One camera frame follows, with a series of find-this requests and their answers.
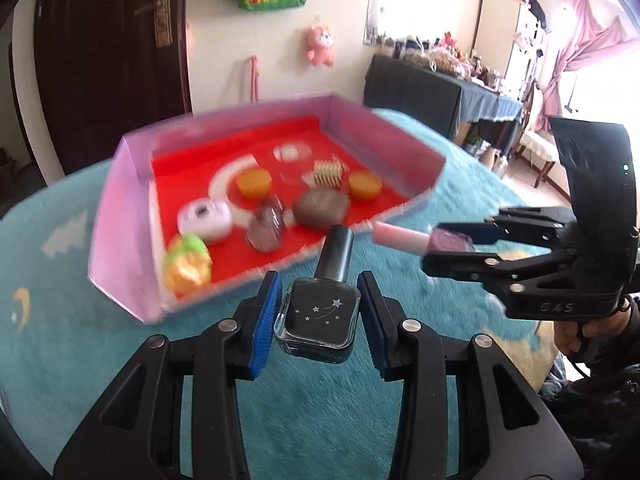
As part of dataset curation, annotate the brass door handle plate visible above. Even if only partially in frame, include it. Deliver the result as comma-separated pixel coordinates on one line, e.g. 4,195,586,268
134,0,172,48

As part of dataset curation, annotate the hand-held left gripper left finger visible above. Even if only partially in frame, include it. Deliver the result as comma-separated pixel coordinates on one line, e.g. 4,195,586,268
52,270,283,480

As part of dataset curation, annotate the pink plush toy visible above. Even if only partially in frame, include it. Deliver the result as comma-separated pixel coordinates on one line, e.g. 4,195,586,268
305,25,337,68

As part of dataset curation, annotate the teal moon star blanket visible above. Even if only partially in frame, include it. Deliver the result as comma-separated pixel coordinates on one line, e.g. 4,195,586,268
0,107,561,480

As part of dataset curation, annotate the purple cardboard box red inside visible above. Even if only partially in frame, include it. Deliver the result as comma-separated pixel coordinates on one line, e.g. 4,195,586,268
87,92,447,338

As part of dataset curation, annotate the pink curtain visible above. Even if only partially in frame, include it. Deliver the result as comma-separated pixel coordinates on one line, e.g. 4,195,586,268
537,0,640,131

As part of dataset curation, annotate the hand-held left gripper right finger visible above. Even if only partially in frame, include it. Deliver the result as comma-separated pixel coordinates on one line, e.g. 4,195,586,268
356,270,586,480

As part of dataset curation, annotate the person's right forearm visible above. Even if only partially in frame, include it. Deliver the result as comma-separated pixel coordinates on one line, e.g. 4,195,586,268
542,300,640,480

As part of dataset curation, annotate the white wardrobe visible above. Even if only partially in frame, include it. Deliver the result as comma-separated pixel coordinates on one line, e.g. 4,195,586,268
472,0,548,106

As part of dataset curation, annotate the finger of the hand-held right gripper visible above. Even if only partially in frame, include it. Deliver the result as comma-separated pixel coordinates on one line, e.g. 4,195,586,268
450,207,578,249
422,250,576,297

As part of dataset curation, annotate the pink nail polish bottle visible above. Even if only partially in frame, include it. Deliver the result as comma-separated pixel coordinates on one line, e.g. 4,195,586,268
372,220,476,257

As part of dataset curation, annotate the glittery bottle with red cap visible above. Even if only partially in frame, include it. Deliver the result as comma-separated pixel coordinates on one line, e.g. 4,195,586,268
246,197,286,253

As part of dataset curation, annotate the person's right hand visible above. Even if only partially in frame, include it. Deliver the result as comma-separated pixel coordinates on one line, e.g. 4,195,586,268
554,316,601,361

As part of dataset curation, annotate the brown rounded case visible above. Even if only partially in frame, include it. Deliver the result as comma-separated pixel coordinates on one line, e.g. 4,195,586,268
291,187,351,227

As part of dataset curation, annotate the tall wall mirror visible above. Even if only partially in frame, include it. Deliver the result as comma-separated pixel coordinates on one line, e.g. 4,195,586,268
363,0,436,48

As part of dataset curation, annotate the gold studded black cylinder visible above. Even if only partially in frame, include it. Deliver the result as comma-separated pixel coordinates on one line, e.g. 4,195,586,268
302,157,349,190

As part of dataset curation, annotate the green yellow toy figure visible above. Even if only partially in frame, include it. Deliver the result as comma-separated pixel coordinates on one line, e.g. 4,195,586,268
162,234,213,296

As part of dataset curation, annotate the cluster of bottles and bags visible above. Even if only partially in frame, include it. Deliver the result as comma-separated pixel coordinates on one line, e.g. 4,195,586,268
372,30,506,96

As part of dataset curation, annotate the dark brown wooden door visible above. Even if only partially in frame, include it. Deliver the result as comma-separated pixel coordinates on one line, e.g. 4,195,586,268
32,0,193,176

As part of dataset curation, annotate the white rounded case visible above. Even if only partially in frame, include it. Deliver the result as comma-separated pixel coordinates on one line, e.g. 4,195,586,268
177,199,233,246

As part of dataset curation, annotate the amber round disc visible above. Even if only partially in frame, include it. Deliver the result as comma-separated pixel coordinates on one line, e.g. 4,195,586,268
236,169,274,198
348,170,384,202

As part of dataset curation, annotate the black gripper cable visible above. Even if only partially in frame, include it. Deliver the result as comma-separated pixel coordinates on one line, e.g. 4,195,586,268
562,352,593,378

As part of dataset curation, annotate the table with dark cloth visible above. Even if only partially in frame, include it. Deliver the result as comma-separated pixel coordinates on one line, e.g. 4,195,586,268
362,54,523,143

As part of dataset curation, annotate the black nail polish bottle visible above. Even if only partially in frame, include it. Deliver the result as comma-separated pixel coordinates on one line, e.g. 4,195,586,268
274,225,362,365

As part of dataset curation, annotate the wooden stool with cushion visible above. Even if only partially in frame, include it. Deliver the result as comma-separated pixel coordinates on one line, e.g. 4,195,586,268
515,130,560,188

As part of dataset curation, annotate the pink stick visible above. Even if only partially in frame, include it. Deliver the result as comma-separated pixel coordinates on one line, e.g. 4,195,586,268
248,55,262,103

